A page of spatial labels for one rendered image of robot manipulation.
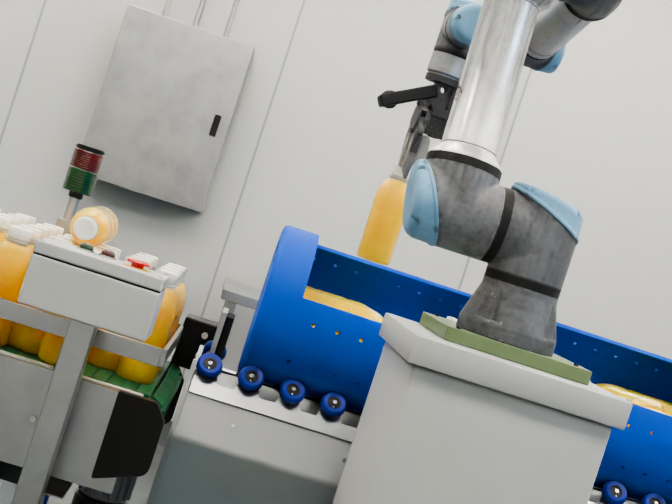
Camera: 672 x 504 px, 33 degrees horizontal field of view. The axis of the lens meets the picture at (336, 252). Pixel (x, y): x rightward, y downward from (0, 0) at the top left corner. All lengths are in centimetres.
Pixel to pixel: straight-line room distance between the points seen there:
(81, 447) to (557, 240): 82
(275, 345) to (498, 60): 61
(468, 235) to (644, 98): 418
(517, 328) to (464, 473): 22
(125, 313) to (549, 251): 64
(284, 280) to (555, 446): 57
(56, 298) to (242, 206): 371
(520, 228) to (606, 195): 406
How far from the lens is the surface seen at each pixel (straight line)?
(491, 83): 169
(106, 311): 172
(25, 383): 187
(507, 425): 158
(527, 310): 165
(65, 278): 173
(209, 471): 196
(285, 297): 190
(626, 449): 205
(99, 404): 185
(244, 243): 541
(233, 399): 195
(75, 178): 240
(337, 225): 542
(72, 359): 177
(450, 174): 163
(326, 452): 196
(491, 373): 155
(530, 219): 165
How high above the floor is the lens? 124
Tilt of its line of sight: 1 degrees down
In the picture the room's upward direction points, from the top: 18 degrees clockwise
